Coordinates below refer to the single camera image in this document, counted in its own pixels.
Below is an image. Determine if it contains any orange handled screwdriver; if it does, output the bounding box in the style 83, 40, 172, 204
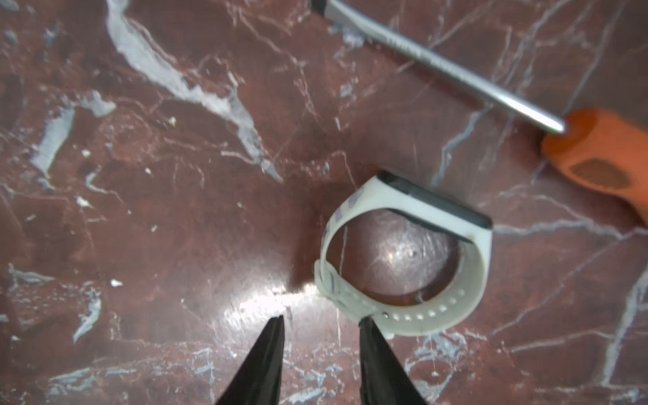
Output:
310, 1, 647, 219

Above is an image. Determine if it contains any white fitness band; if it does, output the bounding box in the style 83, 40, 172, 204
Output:
314, 171, 493, 339

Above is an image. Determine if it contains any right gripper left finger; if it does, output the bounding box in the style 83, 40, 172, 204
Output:
216, 316, 285, 405

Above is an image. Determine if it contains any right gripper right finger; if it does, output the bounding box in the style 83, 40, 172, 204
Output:
359, 317, 426, 405

